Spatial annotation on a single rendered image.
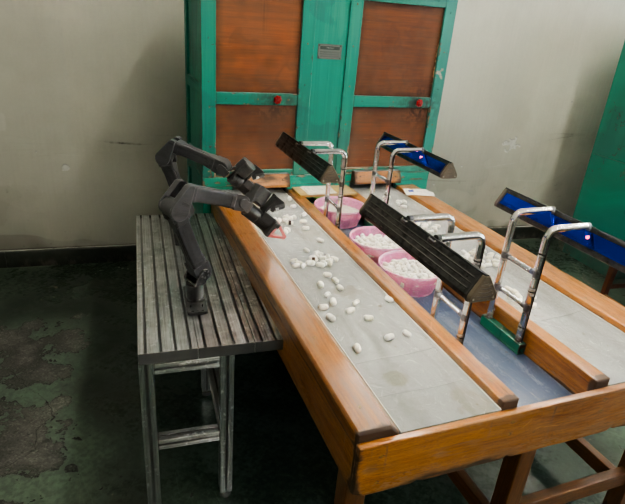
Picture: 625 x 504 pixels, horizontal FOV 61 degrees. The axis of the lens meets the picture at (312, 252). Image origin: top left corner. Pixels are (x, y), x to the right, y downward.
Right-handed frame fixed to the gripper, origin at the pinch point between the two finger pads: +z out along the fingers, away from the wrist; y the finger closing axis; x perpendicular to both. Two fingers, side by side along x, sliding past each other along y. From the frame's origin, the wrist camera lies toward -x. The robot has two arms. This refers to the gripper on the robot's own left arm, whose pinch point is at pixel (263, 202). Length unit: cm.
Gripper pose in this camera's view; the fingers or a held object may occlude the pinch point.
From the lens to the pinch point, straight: 239.5
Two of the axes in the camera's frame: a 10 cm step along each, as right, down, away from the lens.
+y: -3.5, -4.0, 8.4
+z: 6.7, 5.2, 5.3
